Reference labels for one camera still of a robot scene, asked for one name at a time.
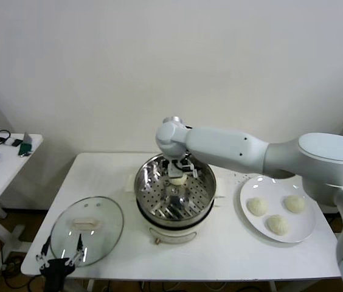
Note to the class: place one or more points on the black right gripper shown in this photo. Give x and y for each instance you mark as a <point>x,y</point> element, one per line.
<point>175,170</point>

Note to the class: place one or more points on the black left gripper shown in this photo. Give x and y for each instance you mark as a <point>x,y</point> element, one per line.
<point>54,270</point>

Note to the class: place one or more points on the white steamed baozi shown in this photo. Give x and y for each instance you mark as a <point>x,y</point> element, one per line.
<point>278,224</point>
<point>178,182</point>
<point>258,207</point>
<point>295,203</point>

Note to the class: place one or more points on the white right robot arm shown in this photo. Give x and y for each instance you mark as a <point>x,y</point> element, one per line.
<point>220,143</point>

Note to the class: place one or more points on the perforated stainless steel steamer basket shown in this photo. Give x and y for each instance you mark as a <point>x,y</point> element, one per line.
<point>147,184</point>

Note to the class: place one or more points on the white electric cooker pot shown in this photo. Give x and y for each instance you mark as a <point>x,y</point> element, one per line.
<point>174,235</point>

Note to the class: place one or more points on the white side table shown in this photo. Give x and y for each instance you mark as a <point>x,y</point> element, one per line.
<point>4,179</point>

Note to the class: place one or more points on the white oval plate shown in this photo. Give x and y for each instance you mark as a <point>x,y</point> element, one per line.
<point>276,197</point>

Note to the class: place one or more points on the small black device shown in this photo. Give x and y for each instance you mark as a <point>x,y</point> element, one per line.
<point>16,142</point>

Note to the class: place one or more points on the grey upright card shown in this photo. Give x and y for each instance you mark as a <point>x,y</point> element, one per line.
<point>28,137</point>

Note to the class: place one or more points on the small white adapter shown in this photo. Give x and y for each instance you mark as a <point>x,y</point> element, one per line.
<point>8,141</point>

